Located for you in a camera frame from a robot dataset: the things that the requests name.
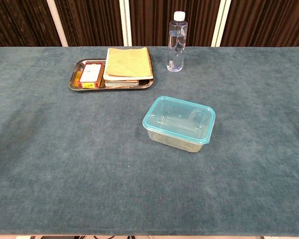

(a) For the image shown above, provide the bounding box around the white book under notebook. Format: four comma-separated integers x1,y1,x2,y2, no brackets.
104,78,141,87

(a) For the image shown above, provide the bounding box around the clear plastic water bottle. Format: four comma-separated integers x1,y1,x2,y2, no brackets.
166,10,189,72

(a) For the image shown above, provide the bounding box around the white partition post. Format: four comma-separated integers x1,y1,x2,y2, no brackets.
46,0,69,47
211,0,232,47
119,0,133,47

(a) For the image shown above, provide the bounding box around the red box with white label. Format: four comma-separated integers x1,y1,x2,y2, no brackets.
74,62,105,89

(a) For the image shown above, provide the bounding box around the teal container lid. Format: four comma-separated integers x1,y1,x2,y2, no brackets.
142,96,216,144

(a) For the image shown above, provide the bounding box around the stainless steel tray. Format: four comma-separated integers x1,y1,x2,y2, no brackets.
68,58,155,92

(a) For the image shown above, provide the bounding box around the teal velvet table cloth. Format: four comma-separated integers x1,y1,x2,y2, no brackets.
0,46,299,236

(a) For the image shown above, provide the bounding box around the brown spiral notebook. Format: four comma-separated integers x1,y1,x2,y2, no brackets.
103,47,154,82

